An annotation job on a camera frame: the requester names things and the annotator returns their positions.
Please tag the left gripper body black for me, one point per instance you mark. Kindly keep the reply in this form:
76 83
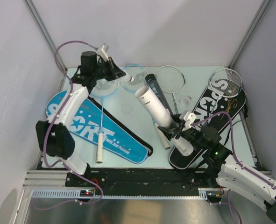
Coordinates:
105 70

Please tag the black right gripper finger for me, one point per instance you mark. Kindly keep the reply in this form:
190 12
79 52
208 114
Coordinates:
168 132
177 119

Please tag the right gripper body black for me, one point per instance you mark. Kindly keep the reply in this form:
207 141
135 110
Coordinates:
191 134

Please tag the black shuttlecock tube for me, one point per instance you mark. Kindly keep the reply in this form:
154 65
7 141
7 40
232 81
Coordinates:
155 87

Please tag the white shuttlecock tube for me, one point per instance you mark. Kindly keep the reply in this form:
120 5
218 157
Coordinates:
160 114

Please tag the clear tube lid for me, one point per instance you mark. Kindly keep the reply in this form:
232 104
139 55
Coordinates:
127 109

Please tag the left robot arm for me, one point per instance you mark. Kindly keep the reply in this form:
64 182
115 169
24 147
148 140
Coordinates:
53 135

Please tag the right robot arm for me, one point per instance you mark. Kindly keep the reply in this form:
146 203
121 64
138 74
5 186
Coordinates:
224 167

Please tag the blue racket left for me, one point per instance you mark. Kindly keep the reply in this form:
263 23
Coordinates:
102 90

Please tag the blue racket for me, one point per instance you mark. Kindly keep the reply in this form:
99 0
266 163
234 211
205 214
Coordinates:
139 73
102 90

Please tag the blue racket right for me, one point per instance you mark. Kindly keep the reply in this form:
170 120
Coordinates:
139 73

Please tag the blue racket bag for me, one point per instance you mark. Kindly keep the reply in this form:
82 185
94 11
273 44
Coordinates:
118 139

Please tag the white racket on black bag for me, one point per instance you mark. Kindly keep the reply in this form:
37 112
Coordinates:
224 93

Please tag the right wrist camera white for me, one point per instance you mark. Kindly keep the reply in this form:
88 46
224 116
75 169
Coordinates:
187 118

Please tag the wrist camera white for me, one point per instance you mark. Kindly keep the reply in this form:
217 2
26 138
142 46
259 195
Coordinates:
187 118
102 51

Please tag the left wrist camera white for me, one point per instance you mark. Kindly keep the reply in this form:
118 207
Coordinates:
102 51

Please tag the white racket with black handle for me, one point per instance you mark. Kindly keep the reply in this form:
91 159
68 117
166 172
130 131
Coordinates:
171 80

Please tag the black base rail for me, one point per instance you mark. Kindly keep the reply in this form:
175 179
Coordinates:
150 181

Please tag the white cable duct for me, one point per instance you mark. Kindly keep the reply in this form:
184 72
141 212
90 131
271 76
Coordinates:
201 194

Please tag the left aluminium frame post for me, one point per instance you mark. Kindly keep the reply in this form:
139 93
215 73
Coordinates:
45 34

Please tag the aluminium frame post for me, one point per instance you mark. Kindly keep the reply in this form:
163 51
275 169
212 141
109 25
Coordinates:
45 34
261 12

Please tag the right aluminium frame post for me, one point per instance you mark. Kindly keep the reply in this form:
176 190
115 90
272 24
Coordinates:
261 12

